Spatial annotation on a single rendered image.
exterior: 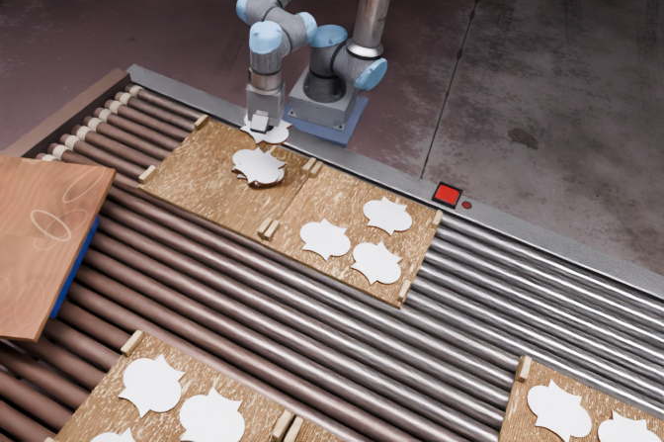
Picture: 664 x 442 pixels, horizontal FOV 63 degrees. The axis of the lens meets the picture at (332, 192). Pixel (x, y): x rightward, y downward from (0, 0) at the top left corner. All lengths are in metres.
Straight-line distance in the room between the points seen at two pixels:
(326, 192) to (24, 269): 0.80
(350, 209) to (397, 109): 1.91
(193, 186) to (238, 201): 0.14
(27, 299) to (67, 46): 2.79
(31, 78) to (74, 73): 0.24
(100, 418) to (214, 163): 0.77
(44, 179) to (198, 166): 0.41
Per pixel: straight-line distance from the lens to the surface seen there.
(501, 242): 1.65
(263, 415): 1.28
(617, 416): 1.48
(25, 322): 1.36
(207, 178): 1.66
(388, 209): 1.59
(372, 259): 1.47
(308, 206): 1.58
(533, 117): 3.69
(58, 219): 1.51
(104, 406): 1.34
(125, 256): 1.55
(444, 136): 3.32
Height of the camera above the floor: 2.15
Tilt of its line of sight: 48 degrees down
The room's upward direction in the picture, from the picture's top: 7 degrees clockwise
